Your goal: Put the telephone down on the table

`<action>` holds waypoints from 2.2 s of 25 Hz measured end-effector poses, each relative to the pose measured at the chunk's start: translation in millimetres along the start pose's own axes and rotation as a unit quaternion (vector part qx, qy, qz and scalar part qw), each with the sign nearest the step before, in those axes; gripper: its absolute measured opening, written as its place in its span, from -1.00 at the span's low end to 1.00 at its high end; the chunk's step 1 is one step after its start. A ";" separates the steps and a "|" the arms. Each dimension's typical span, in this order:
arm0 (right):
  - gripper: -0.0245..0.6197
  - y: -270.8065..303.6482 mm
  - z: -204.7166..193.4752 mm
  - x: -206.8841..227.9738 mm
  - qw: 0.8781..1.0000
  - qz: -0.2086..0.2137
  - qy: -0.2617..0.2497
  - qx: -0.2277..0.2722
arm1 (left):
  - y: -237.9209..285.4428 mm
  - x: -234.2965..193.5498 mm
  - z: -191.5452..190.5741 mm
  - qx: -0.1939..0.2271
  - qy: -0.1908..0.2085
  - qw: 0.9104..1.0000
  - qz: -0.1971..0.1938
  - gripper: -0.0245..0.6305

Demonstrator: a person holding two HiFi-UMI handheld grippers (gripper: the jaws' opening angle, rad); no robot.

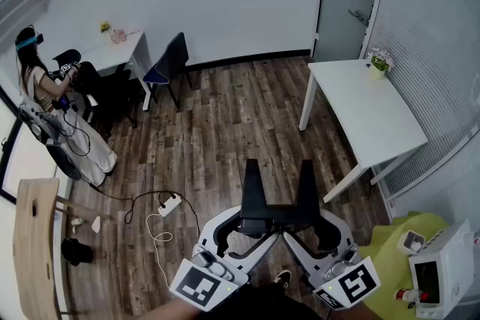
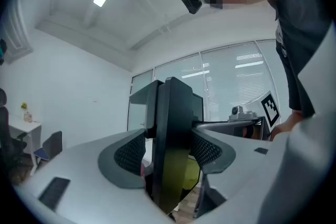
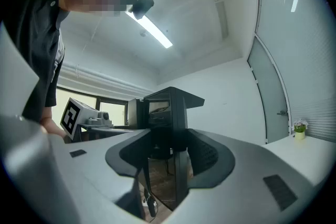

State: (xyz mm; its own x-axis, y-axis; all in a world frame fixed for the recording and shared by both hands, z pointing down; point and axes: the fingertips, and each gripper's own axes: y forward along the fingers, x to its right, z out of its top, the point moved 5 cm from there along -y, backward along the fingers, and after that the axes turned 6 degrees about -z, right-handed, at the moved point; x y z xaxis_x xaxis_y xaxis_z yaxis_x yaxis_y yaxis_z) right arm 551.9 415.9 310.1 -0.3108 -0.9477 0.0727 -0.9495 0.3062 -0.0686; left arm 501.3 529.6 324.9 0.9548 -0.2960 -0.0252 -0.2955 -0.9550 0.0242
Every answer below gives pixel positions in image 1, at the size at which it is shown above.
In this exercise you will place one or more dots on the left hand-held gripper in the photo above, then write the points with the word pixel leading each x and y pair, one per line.
pixel 204 283

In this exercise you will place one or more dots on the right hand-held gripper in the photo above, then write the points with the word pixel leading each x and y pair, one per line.
pixel 354 283

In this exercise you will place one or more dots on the person's right forearm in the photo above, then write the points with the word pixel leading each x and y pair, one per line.
pixel 365 314

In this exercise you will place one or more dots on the person's left forearm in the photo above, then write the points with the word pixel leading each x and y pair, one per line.
pixel 168 313

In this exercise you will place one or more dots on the person's black shoe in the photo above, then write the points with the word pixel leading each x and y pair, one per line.
pixel 283 278

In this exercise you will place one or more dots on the green tablecloth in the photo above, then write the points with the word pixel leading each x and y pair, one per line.
pixel 390 262

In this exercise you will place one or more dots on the person's black clothing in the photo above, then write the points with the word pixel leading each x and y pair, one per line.
pixel 262 303

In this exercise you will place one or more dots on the white power strip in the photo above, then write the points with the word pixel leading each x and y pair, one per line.
pixel 169 206

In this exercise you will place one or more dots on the white square cup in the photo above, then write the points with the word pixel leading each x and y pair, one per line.
pixel 408 241

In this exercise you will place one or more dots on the red and white bottle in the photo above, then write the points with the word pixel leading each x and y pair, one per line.
pixel 407 296

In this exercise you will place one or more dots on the white toy microwave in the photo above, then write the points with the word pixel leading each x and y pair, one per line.
pixel 453 266

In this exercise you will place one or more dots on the white square table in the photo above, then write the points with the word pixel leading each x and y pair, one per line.
pixel 367 112

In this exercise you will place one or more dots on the white paper scrap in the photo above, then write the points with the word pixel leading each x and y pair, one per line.
pixel 96 225

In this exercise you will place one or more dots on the black floor bin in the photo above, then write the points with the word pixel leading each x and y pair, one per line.
pixel 77 252

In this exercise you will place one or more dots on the small floor bottle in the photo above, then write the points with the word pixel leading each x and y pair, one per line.
pixel 77 223

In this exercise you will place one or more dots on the potted pink flowers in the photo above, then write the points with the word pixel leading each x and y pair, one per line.
pixel 378 65

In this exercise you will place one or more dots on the dark blue chair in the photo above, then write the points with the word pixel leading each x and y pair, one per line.
pixel 168 60

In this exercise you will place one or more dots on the wooden chair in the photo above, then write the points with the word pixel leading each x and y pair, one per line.
pixel 33 247

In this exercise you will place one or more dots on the black office chair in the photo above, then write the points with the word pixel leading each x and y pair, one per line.
pixel 101 86

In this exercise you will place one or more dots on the white window blinds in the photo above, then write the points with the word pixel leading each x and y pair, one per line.
pixel 431 48

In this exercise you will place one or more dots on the white long desk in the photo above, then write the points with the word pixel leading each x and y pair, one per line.
pixel 112 52

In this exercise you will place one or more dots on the small yellow flower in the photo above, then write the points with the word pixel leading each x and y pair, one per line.
pixel 105 26

